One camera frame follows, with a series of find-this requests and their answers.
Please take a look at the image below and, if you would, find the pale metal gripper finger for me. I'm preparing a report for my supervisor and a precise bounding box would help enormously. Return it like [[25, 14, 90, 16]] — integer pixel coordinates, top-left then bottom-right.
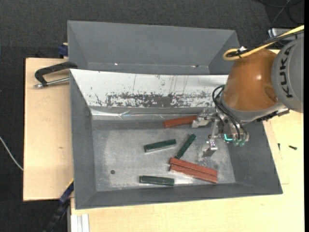
[[201, 140, 220, 158], [192, 116, 211, 129]]

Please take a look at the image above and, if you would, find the red-brown flat block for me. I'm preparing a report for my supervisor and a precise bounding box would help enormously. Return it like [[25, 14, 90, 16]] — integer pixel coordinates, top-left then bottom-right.
[[163, 115, 199, 129], [169, 157, 219, 178], [169, 164, 218, 184]]

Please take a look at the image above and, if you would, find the dark green flat block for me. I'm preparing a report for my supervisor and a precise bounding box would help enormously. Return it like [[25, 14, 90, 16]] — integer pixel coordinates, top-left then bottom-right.
[[139, 175, 175, 187], [143, 139, 177, 153], [174, 133, 197, 160]]

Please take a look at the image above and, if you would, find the grey metal bin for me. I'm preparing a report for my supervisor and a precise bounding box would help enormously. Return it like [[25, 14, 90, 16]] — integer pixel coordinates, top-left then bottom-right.
[[67, 20, 283, 210]]

